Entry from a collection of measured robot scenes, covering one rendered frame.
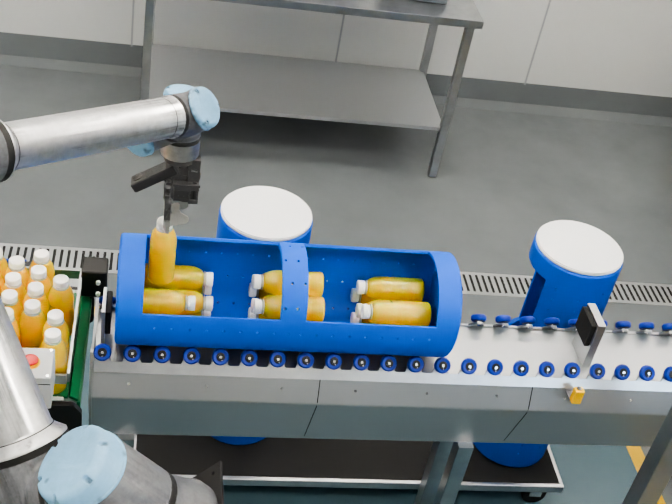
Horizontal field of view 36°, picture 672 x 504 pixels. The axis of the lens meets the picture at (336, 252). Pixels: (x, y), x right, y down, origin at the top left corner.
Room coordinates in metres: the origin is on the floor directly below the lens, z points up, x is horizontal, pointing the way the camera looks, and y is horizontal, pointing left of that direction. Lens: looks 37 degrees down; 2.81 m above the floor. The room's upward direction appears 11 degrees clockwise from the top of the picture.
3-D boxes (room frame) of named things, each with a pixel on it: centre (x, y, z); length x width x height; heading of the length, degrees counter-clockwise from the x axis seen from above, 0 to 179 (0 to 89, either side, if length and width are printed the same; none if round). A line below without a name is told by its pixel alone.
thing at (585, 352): (2.29, -0.74, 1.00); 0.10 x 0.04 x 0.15; 13
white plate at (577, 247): (2.69, -0.75, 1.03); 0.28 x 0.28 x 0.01
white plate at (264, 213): (2.53, 0.23, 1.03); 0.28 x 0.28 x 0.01
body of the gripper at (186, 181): (2.02, 0.40, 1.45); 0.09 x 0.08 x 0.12; 103
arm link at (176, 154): (2.02, 0.41, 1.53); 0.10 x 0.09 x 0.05; 13
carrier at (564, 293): (2.69, -0.75, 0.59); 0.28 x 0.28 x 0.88
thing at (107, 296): (1.98, 0.55, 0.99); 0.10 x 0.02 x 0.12; 13
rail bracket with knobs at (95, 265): (2.17, 0.64, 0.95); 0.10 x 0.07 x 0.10; 13
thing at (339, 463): (2.60, -0.16, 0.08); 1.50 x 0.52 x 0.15; 103
